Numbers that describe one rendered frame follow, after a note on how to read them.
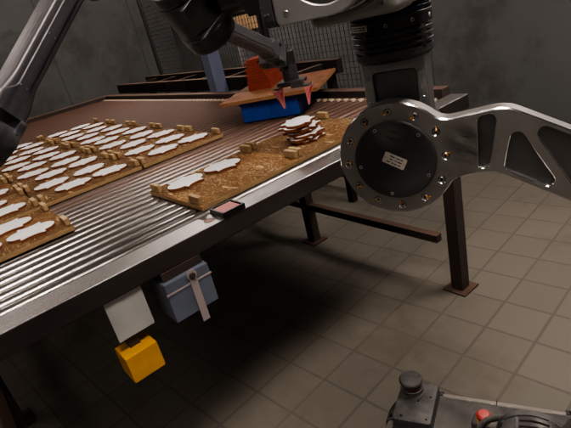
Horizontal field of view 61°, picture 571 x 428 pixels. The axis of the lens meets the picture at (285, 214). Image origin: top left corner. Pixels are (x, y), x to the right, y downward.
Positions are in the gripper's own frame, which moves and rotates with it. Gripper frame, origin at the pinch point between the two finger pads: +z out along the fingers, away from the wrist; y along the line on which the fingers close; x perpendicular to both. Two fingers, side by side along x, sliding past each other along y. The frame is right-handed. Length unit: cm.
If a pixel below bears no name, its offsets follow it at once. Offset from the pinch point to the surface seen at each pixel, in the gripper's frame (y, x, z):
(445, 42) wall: -60, -297, 31
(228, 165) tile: 21.7, 25.7, 11.6
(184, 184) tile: 32, 41, 11
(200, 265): 14, 74, 23
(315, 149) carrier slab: -8.5, 17.9, 12.8
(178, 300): 19, 82, 28
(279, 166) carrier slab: 0.9, 31.4, 12.6
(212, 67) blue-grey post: 99, -152, -3
